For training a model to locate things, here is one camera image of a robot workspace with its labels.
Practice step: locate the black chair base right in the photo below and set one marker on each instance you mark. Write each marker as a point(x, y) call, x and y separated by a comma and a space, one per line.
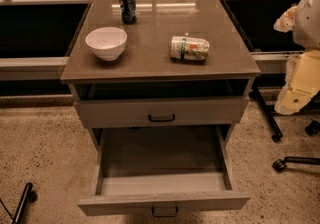
point(281, 164)

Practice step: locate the grey drawer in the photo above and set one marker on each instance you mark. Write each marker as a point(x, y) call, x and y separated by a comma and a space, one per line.
point(161, 112)
point(162, 171)

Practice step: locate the grey drawer cabinet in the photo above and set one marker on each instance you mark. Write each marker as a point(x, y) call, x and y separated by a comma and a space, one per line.
point(146, 71)

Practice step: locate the green white lying can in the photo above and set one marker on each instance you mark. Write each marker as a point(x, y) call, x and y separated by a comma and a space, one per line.
point(189, 48)

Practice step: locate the dark blue soda can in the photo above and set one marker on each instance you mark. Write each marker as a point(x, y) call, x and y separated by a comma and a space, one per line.
point(128, 8)

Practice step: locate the black stand leg left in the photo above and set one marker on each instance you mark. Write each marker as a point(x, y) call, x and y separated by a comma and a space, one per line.
point(28, 196)

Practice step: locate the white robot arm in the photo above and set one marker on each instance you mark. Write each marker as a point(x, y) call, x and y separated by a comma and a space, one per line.
point(302, 81)

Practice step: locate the white ceramic bowl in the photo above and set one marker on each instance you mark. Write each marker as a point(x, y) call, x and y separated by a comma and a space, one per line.
point(107, 43)

